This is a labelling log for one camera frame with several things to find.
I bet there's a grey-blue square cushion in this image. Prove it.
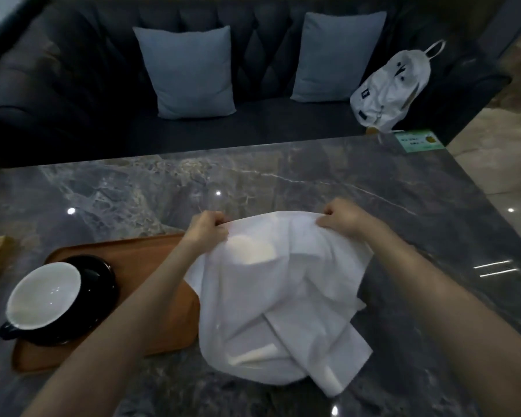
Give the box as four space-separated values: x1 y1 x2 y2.
132 25 237 120
290 11 388 103

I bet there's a dark tufted sofa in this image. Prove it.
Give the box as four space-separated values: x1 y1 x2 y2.
0 0 513 170

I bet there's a white cloth napkin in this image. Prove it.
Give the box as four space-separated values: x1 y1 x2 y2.
184 211 374 398

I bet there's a person's left forearm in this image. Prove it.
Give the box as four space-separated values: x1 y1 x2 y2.
19 239 213 417

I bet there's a person's left hand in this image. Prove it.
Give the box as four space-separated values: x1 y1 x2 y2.
182 210 231 252

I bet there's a green table sign card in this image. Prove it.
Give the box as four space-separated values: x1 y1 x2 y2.
394 130 445 153

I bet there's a brown wooden tray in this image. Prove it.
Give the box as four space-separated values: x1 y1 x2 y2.
11 233 200 374

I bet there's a black cup with white inside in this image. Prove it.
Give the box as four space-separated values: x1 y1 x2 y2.
0 261 82 341

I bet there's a white backpack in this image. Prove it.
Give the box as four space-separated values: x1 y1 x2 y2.
350 40 447 133

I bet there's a person's right forearm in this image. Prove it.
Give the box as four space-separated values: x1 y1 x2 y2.
352 223 521 417

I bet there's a person's right hand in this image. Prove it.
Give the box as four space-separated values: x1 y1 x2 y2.
316 198 376 241

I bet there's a black saucer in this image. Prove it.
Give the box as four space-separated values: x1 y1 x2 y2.
15 255 117 346

